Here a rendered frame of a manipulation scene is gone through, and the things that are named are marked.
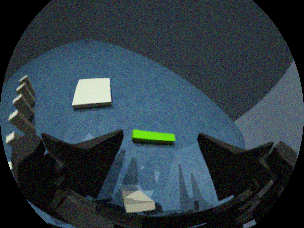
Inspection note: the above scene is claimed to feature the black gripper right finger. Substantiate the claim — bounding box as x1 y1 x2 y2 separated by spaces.
197 133 273 201

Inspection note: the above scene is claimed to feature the green rectangular block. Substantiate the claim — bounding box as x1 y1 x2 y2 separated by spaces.
132 130 176 143

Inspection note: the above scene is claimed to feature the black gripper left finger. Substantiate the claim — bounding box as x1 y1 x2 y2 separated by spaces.
41 129 124 199

